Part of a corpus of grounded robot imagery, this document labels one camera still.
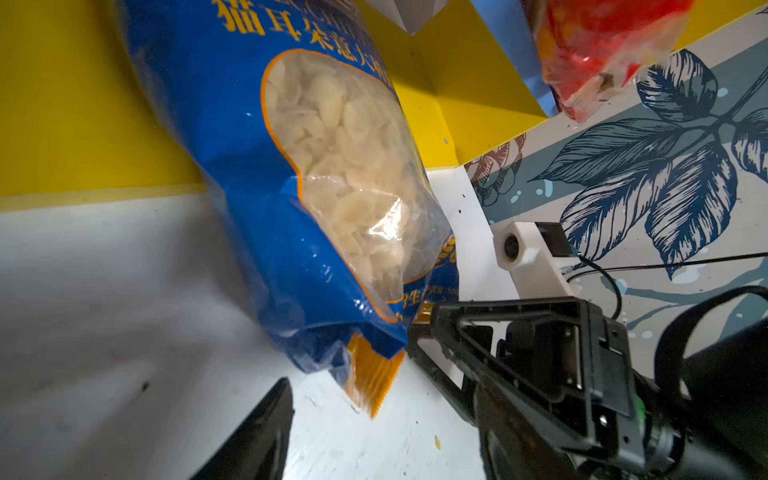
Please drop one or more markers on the yellow shelf pink blue boards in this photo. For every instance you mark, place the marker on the yellow shelf pink blue boards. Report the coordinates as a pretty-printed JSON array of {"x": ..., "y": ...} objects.
[{"x": 75, "y": 128}]

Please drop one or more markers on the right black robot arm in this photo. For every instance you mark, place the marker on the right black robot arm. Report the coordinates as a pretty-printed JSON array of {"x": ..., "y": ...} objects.
[{"x": 704, "y": 415}]

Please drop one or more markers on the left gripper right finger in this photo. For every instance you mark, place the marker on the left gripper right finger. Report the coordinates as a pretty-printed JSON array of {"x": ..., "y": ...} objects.
[{"x": 509, "y": 445}]

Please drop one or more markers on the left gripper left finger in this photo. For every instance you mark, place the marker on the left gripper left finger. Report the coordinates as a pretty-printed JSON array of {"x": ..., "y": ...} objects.
[{"x": 258, "y": 448}]

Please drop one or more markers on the red macaroni bag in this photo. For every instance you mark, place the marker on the red macaroni bag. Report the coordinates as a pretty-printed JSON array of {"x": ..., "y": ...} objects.
[{"x": 591, "y": 50}]

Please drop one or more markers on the blue macaroni bag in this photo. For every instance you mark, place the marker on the blue macaroni bag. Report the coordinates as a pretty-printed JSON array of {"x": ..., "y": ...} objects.
[{"x": 288, "y": 111}]

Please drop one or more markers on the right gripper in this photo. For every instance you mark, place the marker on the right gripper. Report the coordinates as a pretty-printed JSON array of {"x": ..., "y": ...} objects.
[{"x": 566, "y": 363}]

